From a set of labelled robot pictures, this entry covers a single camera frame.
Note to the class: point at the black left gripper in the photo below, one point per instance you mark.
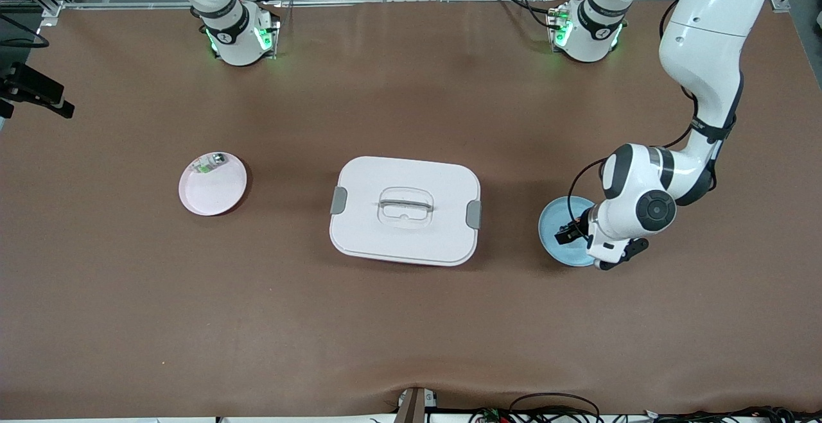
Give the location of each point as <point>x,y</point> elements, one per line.
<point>578,228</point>

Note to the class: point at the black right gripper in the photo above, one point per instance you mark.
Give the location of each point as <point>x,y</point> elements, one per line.
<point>32,86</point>

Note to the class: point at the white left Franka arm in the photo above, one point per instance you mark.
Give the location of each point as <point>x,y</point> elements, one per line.
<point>713,25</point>

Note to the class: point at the metal table edge bracket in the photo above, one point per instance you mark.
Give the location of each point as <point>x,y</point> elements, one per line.
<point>411,407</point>

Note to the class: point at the brown table mat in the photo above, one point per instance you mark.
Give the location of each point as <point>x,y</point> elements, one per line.
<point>385,333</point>

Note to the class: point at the light blue round plate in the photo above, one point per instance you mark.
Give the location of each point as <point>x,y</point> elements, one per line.
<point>551,214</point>

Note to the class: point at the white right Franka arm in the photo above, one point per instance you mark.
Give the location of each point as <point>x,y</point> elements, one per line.
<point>234,41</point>

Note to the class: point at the pink round plate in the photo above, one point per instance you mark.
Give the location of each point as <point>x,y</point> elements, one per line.
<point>215,192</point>

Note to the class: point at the small green white switch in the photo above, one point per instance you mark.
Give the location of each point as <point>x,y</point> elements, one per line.
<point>205,167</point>

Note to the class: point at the white lidded storage box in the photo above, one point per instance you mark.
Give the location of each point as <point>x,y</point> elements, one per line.
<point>398,243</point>

